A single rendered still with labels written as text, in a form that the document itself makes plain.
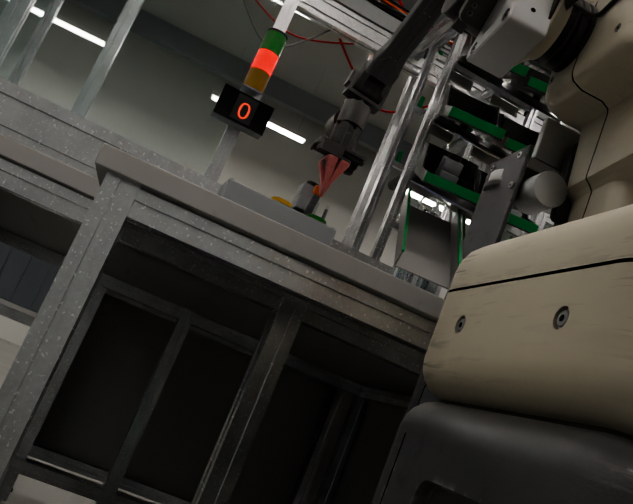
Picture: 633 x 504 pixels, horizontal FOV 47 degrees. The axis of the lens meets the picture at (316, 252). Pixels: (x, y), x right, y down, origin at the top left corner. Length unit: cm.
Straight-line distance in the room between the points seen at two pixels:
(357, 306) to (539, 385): 62
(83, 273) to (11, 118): 44
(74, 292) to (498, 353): 62
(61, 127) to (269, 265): 50
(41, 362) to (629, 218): 72
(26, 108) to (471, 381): 101
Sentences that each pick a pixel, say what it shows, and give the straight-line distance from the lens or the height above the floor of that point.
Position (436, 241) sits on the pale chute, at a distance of 164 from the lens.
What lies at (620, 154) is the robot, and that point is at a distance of 84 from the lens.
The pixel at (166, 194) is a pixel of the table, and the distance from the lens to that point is 94.
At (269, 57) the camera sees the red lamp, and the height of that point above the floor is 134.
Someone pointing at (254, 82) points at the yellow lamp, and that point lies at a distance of 166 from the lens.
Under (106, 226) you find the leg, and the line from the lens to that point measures 95.
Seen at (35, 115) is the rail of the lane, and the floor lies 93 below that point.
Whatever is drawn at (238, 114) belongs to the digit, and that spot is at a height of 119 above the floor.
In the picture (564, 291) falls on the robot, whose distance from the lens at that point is 40.
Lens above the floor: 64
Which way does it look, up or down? 12 degrees up
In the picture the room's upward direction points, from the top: 22 degrees clockwise
